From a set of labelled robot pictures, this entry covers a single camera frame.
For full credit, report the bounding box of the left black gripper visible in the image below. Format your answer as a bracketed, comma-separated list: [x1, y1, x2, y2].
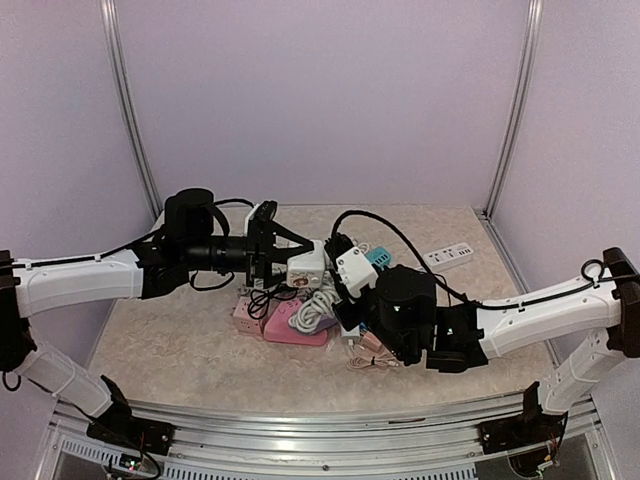
[182, 217, 312, 286]

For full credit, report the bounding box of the purple power strip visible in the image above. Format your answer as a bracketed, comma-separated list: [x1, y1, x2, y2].
[316, 315, 338, 331]

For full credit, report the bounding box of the white power cord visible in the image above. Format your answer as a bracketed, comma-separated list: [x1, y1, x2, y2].
[238, 284, 346, 335]

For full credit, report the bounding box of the left aluminium post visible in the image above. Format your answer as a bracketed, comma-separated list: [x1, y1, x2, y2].
[99, 0, 161, 217]

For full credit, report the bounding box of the aluminium front rail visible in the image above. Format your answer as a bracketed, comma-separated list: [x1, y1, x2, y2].
[31, 394, 622, 479]

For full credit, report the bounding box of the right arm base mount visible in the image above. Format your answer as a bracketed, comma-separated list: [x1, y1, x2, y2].
[478, 415, 565, 455]

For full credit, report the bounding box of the pink usb cable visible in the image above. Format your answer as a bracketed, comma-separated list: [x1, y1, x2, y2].
[345, 339, 402, 372]

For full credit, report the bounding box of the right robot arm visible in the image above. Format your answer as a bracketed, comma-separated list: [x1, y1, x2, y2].
[330, 248, 639, 444]

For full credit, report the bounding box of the pink triangular power socket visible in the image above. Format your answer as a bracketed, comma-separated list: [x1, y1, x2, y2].
[263, 303, 329, 347]

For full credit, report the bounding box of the pink cube socket adapter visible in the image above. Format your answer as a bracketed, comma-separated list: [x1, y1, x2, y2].
[232, 296, 266, 336]

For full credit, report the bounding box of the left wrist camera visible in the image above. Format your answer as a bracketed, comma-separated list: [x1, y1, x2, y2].
[244, 200, 277, 237]

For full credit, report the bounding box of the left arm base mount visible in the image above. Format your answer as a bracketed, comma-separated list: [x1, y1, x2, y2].
[86, 417, 176, 456]

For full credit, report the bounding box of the teal power strip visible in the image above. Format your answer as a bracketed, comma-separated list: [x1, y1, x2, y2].
[365, 246, 393, 270]

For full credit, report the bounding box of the aluminium post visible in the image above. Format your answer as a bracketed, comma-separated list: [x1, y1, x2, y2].
[99, 0, 161, 217]
[483, 0, 544, 223]

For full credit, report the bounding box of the small pink charger plug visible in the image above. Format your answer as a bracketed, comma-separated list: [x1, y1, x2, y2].
[360, 332, 384, 353]

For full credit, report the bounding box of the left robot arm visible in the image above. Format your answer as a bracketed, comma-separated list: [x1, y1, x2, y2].
[1, 188, 315, 445]

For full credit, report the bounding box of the black usb cable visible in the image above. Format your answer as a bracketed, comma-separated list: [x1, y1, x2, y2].
[247, 284, 296, 321]

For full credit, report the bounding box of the white power strip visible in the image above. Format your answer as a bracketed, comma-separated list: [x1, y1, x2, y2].
[423, 242, 474, 274]

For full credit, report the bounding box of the right aluminium post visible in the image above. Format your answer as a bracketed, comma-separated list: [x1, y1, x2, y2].
[483, 0, 544, 223]

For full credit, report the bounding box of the white cartoon charger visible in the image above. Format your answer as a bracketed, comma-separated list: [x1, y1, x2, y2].
[286, 240, 326, 289]

